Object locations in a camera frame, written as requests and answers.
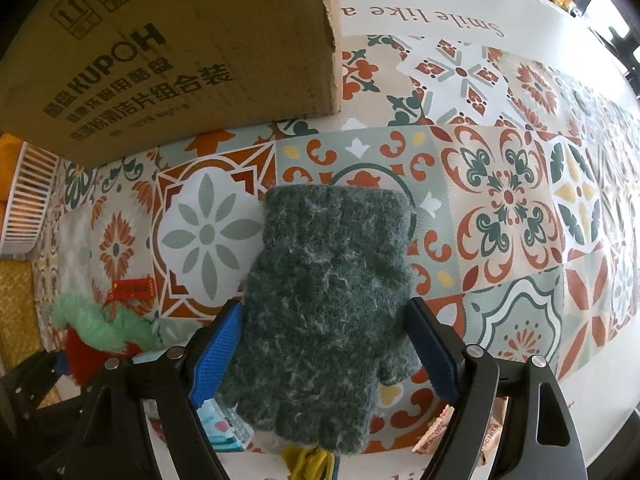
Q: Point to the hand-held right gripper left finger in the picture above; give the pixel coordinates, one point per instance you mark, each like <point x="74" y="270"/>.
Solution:
<point x="215" y="355"/>

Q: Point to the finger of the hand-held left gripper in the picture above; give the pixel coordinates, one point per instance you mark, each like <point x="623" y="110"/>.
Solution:
<point x="30" y="390"/>

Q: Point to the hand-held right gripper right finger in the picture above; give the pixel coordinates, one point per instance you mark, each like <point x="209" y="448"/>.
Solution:
<point x="431" y="355"/>

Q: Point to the dark green knitted glove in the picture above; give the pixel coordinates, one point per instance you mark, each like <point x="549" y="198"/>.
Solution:
<point x="320" y="300"/>

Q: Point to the light blue tissue packet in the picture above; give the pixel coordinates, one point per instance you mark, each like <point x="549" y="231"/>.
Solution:
<point x="222" y="427"/>

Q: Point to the yellow woven mat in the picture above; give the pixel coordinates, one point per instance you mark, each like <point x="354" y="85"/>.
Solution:
<point x="20" y="305"/>

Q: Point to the green and red fluffy toy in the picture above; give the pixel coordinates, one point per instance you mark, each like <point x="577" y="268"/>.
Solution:
<point x="100" y="325"/>

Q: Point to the pink snack packet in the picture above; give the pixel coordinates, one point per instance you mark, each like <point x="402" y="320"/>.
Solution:
<point x="487" y="432"/>

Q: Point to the red paper tag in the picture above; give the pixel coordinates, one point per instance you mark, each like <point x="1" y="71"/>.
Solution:
<point x="129" y="287"/>

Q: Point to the patterned tile tablecloth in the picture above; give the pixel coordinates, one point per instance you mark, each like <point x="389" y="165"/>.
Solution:
<point x="500" y="185"/>

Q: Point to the white slatted plastic basket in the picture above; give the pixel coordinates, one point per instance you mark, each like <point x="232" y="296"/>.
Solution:
<point x="25" y="200"/>

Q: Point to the orange object in basket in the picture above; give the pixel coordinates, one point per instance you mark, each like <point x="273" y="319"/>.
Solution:
<point x="9" y="147"/>

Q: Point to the brown cardboard box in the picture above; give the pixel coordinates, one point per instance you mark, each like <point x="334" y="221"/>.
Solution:
<point x="175" y="60"/>

